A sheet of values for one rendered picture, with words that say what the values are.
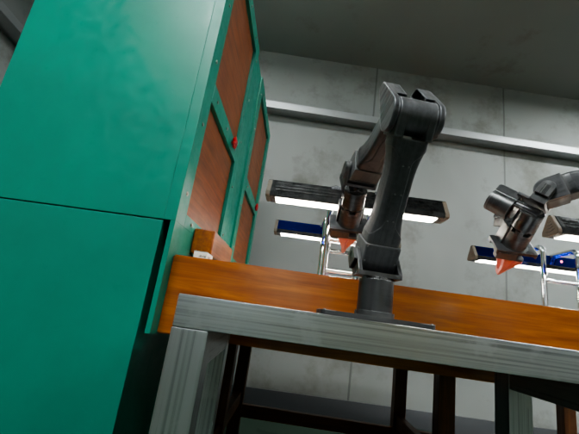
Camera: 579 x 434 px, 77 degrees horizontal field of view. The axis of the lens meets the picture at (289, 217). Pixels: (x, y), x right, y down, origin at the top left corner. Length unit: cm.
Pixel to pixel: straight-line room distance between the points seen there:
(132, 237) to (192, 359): 51
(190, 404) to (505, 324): 74
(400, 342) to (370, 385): 253
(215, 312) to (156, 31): 90
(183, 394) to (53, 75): 96
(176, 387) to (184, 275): 47
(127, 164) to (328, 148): 241
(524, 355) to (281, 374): 245
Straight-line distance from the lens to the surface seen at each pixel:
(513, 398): 86
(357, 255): 68
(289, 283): 88
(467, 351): 53
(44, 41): 131
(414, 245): 315
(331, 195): 124
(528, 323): 103
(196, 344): 47
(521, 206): 105
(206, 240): 104
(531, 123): 408
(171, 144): 98
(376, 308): 66
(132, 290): 91
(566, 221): 153
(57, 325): 99
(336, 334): 47
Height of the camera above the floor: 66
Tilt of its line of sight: 15 degrees up
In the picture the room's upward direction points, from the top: 8 degrees clockwise
